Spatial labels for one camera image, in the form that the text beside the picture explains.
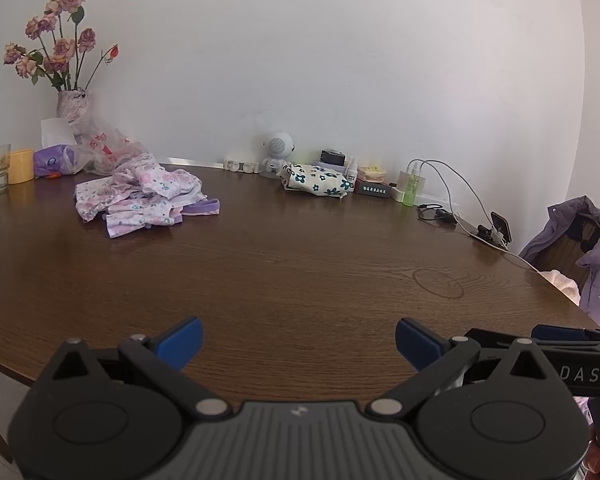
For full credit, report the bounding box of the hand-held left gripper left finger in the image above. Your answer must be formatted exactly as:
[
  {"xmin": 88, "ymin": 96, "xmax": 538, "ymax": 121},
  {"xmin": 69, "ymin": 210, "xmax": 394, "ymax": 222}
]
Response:
[{"xmin": 40, "ymin": 316, "xmax": 232, "ymax": 420}]

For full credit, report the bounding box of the black cable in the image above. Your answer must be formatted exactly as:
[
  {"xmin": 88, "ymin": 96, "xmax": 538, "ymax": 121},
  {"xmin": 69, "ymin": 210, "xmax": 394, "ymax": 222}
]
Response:
[{"xmin": 417, "ymin": 203, "xmax": 456, "ymax": 224}]

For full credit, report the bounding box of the paper-wrapped vase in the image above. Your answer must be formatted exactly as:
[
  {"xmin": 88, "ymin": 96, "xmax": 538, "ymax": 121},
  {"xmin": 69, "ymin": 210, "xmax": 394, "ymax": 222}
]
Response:
[{"xmin": 56, "ymin": 87, "xmax": 92, "ymax": 124}]

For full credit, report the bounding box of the white cable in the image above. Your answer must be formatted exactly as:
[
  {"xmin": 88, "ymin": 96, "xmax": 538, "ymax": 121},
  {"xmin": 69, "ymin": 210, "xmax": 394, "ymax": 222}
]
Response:
[{"xmin": 419, "ymin": 159, "xmax": 542, "ymax": 274}]

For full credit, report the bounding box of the cream pants teal flower print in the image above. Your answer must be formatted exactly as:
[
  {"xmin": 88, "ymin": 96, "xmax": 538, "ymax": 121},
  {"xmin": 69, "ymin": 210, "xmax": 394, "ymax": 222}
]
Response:
[{"xmin": 276, "ymin": 161, "xmax": 356, "ymax": 200}]

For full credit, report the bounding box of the lilac floral garment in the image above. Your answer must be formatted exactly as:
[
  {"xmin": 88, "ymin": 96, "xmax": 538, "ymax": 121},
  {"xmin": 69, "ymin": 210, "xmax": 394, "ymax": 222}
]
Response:
[{"xmin": 75, "ymin": 155, "xmax": 221, "ymax": 239}]

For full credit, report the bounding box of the pink fluffy cloth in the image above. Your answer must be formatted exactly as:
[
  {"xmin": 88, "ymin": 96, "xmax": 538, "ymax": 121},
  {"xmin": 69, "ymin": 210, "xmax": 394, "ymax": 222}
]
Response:
[{"xmin": 540, "ymin": 269, "xmax": 581, "ymax": 307}]

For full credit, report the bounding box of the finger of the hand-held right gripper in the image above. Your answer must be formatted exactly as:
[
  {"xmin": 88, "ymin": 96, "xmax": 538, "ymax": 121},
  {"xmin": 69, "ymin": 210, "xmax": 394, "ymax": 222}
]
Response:
[
  {"xmin": 464, "ymin": 328, "xmax": 600, "ymax": 357},
  {"xmin": 532, "ymin": 324, "xmax": 600, "ymax": 344}
]

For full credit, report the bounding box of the yellow cup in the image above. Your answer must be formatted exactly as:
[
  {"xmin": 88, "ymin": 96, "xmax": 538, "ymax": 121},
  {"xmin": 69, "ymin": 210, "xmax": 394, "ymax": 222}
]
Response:
[{"xmin": 7, "ymin": 149, "xmax": 35, "ymax": 185}]

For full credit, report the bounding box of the purple wipes packet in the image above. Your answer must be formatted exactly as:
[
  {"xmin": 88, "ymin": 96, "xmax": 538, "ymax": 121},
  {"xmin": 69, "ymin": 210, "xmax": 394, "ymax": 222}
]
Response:
[{"xmin": 33, "ymin": 144, "xmax": 81, "ymax": 179}]

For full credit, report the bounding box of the black box white lettering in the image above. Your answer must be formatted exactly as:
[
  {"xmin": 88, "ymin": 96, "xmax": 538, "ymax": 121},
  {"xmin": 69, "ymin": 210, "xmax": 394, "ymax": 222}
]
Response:
[{"xmin": 355, "ymin": 180, "xmax": 394, "ymax": 199}]

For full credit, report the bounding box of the clear plastic bag red print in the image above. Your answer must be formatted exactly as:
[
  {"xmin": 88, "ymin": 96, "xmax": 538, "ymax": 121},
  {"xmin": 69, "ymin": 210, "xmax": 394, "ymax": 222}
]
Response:
[{"xmin": 67, "ymin": 110, "xmax": 154, "ymax": 176}]

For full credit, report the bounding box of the green spray bottle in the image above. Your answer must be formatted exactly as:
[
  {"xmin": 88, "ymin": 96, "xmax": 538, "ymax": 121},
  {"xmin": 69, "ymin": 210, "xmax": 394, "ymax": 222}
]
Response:
[{"xmin": 402, "ymin": 160, "xmax": 421, "ymax": 206}]

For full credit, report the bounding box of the white tissue pack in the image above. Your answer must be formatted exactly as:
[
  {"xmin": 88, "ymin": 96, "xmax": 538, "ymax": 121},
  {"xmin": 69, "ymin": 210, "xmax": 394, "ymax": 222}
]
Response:
[{"xmin": 41, "ymin": 117, "xmax": 76, "ymax": 149}]

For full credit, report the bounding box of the dried rose bouquet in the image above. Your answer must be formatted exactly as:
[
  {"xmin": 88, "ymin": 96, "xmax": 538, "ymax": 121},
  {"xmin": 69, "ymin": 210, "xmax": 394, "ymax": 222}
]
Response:
[{"xmin": 3, "ymin": 0, "xmax": 121, "ymax": 92}]

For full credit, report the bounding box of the wooden chair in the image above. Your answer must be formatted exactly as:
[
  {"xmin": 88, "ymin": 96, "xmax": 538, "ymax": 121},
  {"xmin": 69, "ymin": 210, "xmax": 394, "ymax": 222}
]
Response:
[{"xmin": 549, "ymin": 224, "xmax": 600, "ymax": 282}]

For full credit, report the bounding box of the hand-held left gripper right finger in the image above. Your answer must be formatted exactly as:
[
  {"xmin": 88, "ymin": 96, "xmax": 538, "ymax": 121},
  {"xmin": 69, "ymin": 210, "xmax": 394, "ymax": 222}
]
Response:
[{"xmin": 366, "ymin": 317, "xmax": 563, "ymax": 420}]

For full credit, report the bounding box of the smartphone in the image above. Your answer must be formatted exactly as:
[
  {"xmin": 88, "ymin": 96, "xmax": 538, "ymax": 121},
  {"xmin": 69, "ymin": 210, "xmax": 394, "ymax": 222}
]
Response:
[{"xmin": 490, "ymin": 211, "xmax": 512, "ymax": 246}]

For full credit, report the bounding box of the small white holder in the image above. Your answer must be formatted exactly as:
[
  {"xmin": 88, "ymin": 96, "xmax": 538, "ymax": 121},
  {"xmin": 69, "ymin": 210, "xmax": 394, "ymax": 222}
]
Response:
[{"xmin": 223, "ymin": 157, "xmax": 260, "ymax": 174}]

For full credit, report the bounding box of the white robot toy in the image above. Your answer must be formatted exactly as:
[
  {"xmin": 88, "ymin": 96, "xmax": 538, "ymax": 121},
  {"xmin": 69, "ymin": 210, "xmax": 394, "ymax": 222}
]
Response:
[{"xmin": 260, "ymin": 131, "xmax": 297, "ymax": 179}]

